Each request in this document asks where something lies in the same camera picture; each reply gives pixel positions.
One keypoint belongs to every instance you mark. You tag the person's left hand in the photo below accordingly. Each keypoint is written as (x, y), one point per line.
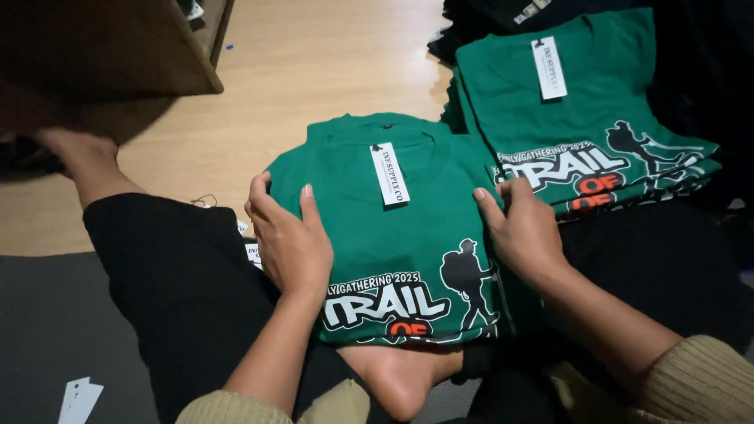
(291, 253)

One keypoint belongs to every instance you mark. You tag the person's foot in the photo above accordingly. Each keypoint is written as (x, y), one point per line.
(400, 377)
(82, 156)

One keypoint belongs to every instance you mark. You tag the green printed t-shirt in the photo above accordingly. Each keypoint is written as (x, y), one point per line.
(400, 253)
(665, 191)
(530, 118)

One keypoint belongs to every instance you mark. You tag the person's left foot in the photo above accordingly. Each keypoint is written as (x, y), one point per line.
(82, 156)

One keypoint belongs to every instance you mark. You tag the person's right hand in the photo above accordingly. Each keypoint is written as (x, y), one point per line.
(524, 235)

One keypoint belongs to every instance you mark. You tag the pile of dark clothing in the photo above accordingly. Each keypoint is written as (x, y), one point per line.
(695, 70)

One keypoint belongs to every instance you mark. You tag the person's beige ribbed sweater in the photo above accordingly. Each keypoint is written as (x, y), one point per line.
(701, 383)

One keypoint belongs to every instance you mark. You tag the white paper hang tag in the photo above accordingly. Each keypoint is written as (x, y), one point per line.
(389, 174)
(72, 403)
(242, 227)
(254, 255)
(93, 396)
(548, 68)

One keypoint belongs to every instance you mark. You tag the person's right foot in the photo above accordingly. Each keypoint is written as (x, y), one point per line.
(400, 377)

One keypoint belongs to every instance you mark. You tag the grey label on dark clothing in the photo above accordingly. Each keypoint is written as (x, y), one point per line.
(531, 10)

